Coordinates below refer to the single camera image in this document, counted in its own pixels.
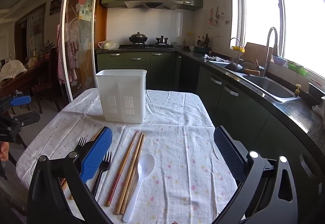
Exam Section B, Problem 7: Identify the black gas stove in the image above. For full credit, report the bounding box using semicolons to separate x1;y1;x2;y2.
119;44;176;50

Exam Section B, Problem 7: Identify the dark wooden chair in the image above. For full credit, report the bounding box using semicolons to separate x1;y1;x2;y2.
32;46;62;113

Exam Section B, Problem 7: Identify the blue plastic bowl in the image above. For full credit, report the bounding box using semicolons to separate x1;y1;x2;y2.
272;55;287;66

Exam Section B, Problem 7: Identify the white lace food cover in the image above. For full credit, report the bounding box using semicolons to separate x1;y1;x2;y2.
0;60;28;82

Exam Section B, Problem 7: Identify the dark wooden dining table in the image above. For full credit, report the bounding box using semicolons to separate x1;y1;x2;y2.
0;59;51;99

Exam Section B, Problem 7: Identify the kitchen window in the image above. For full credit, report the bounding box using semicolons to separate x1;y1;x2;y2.
230;0;325;82

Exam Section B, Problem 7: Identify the stainless steel sink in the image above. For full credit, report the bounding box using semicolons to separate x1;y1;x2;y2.
239;74;301;104

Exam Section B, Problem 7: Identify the crumpled grey dishcloth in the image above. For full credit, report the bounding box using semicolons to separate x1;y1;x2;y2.
202;54;224;62

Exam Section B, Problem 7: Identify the white plastic bag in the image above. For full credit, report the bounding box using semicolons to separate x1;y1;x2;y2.
99;40;120;50

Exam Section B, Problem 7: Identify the plain wooden chopstick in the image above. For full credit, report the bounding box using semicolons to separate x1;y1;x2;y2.
69;128;105;200
120;134;145;215
60;127;102;191
116;133;143;215

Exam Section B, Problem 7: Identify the printed glass sliding door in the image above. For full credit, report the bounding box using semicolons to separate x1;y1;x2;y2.
60;0;107;103

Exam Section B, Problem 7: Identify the person's left hand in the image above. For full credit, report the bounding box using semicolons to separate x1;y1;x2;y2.
0;141;10;162

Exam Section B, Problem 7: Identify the floral white tablecloth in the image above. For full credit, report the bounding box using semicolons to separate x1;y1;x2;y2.
16;88;245;224

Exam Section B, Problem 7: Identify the wooden cutting board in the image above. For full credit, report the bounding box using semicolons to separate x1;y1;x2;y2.
244;42;274;67

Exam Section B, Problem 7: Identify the black pan with wooden handle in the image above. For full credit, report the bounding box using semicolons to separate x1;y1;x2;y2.
225;61;261;76

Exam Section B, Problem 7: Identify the white plastic utensil holder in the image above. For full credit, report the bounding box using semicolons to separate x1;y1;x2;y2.
96;69;148;124

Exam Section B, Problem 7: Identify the white plastic spoon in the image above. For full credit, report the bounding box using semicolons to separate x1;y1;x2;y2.
122;154;156;223

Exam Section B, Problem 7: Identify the framed wall picture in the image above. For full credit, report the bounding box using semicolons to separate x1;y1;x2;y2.
49;0;63;15

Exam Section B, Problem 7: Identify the green plastic basket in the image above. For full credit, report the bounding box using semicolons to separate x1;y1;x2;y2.
287;62;308;76

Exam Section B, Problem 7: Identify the black lidded wok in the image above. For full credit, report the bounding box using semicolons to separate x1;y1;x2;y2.
129;32;148;45

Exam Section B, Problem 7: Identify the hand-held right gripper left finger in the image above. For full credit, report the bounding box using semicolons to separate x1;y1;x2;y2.
27;127;113;224

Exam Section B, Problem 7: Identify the small chrome faucet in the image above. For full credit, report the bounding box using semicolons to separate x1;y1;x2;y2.
230;38;242;64

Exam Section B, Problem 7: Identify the wall poster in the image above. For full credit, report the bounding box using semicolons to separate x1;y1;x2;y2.
27;4;46;48

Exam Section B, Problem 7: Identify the dark granite countertop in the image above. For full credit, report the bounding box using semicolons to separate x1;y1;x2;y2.
96;48;325;163

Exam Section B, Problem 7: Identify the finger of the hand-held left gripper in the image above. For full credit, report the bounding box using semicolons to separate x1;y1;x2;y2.
0;95;31;113
0;111;41;135

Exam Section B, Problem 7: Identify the black plastic fork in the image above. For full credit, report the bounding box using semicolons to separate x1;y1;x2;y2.
91;151;112;198
75;136;87;154

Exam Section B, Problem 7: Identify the red-ended wooden chopstick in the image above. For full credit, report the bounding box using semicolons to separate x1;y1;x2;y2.
106;131;138;207

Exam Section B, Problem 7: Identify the tall curved grey faucet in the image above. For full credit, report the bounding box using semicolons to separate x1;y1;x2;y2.
261;27;279;77

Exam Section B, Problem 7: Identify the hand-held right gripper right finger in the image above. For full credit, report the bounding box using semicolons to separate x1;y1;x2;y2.
212;126;299;224

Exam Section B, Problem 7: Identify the red checkered apron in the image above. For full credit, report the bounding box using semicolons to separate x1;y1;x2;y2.
56;25;77;83

